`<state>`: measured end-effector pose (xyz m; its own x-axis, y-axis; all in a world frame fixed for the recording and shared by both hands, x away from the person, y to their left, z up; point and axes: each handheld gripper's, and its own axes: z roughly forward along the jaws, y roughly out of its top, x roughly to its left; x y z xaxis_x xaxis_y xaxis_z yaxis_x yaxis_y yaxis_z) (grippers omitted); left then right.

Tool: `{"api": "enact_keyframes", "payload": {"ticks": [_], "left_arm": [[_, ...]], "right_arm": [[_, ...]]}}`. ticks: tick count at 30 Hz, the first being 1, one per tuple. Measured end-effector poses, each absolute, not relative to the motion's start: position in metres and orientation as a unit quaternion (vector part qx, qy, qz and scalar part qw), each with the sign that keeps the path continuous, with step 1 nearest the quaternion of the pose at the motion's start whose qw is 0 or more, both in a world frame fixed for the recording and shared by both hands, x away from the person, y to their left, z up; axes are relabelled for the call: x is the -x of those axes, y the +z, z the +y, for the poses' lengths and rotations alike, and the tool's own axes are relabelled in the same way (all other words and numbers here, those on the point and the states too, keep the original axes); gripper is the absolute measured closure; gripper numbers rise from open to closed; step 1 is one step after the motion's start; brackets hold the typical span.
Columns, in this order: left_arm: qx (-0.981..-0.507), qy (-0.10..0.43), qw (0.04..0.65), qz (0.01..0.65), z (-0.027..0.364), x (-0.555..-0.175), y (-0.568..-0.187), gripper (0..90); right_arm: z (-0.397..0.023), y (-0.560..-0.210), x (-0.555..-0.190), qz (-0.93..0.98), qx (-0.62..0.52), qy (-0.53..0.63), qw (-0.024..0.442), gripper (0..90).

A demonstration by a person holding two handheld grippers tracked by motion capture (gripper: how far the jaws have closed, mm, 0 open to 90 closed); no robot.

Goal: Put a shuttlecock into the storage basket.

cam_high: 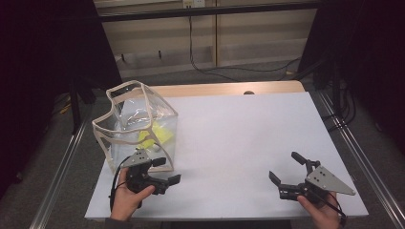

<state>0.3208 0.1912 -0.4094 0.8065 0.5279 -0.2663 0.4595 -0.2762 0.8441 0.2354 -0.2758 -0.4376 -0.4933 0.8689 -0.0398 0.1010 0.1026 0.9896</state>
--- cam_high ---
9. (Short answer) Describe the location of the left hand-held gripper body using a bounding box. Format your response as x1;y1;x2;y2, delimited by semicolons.
119;149;170;196

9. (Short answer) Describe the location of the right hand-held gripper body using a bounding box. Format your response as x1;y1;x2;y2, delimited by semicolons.
278;164;357;205

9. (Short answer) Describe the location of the yellow shuttlecock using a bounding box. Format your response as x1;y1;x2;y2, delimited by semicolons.
137;130;155;148
152;123;175;145
139;142;161;152

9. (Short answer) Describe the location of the clear bag with beige trim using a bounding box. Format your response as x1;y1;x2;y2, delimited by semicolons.
91;79;180;176

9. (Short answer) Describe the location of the person's left hand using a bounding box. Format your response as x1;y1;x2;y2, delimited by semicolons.
109;167;157;222

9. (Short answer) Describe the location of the person's right hand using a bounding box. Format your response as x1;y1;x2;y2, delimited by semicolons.
296;191;342;229

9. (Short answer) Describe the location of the white table mat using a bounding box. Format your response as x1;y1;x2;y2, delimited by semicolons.
84;91;370;221

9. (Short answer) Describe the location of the black curtain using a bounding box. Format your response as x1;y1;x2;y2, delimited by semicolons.
298;0;405;154
0;0;122;195

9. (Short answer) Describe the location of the black horizontal bar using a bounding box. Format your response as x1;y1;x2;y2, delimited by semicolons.
98;1;320;23

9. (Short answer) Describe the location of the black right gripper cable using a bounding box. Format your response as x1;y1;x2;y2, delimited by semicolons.
314;187;348;228

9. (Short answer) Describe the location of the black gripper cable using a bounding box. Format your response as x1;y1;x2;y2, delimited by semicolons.
108;156;132;212
314;187;348;228

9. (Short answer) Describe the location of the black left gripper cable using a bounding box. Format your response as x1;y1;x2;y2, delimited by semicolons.
108;156;132;212

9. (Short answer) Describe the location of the metal floor rail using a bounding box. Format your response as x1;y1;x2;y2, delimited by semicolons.
29;117;91;229
314;90;405;229

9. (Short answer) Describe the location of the black stand with cables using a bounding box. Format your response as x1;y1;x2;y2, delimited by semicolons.
313;60;358;133

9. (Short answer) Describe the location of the long black floor cable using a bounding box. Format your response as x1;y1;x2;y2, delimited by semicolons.
188;15;302;82

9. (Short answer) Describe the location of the white wall socket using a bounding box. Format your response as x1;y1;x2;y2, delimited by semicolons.
182;0;206;10

